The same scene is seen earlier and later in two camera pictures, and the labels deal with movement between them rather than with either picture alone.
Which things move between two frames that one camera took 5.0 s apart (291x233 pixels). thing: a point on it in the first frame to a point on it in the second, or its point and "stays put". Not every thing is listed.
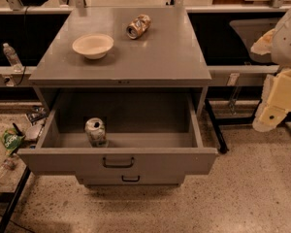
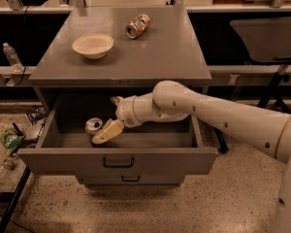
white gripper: (288, 44) to (125, 111)
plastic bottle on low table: (8, 165) stays put
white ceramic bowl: (93, 46) stays put
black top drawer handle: (117, 166) stays put
